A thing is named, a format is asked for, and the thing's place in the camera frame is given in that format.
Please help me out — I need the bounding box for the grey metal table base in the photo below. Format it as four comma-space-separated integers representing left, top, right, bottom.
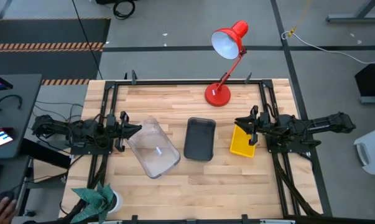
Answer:
326, 0, 375, 24

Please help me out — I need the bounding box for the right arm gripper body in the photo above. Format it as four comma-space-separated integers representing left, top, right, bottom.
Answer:
248, 105, 271, 146

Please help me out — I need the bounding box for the white plant pot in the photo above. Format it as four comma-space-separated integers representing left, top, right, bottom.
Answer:
108, 190, 124, 214

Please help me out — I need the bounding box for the long black floor cable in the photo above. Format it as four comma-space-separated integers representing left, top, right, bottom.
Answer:
71, 0, 104, 80

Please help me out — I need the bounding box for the black computer mouse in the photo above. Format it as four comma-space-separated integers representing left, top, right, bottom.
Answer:
0, 190, 16, 203

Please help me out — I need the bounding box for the coiled black cable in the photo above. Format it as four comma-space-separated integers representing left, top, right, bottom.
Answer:
113, 0, 136, 21

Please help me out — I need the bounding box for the grey side desk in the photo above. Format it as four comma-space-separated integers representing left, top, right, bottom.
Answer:
0, 73, 44, 160

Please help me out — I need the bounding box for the black aluminium table frame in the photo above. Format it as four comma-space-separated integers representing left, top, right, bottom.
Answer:
58, 70, 334, 224

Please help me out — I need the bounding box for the person's hand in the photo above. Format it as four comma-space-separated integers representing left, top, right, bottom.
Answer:
0, 195, 17, 224

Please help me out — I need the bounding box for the red desk lamp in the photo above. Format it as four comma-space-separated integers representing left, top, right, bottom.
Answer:
204, 20, 249, 108

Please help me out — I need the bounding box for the green artificial plant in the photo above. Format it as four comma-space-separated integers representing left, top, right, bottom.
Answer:
70, 182, 115, 224

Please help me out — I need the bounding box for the black box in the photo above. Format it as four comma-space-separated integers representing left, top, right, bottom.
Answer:
354, 63, 375, 105

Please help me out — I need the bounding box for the white floor cable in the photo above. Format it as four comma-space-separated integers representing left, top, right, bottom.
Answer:
280, 29, 375, 65

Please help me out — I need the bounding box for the black cable on desk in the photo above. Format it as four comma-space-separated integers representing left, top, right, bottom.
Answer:
0, 93, 23, 110

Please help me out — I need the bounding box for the yellow floor cable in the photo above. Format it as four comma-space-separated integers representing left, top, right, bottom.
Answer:
287, 0, 312, 37

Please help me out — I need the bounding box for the black hazard-striped floor mat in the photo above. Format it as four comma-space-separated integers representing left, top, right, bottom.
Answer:
0, 17, 112, 86

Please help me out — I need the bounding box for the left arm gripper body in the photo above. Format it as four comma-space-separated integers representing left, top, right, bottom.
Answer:
105, 111, 130, 152

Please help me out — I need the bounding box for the white plastic case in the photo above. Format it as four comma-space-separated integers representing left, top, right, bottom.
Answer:
353, 124, 375, 176

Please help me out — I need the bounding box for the dark grey plastic basket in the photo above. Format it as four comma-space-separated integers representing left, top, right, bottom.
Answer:
183, 117, 217, 162

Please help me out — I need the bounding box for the solid yellow plastic basket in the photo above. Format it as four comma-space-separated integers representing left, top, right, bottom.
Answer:
229, 124, 257, 159

